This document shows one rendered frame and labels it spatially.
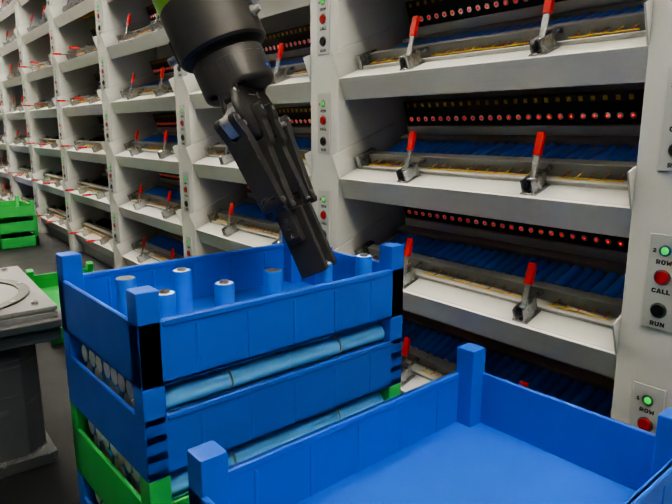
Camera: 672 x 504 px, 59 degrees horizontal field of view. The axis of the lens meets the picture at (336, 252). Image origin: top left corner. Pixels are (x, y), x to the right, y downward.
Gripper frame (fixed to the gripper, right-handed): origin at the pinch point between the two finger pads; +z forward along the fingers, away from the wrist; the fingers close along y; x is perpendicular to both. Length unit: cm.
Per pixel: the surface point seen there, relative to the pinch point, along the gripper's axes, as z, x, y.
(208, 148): -36, -63, -101
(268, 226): -7, -48, -87
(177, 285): -1.0, -10.7, 8.4
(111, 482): 13.4, -21.3, 15.6
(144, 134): -63, -113, -146
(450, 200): 4.0, 7.1, -45.3
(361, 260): 4.4, 3.2, -3.8
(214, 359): 6.1, -5.8, 14.5
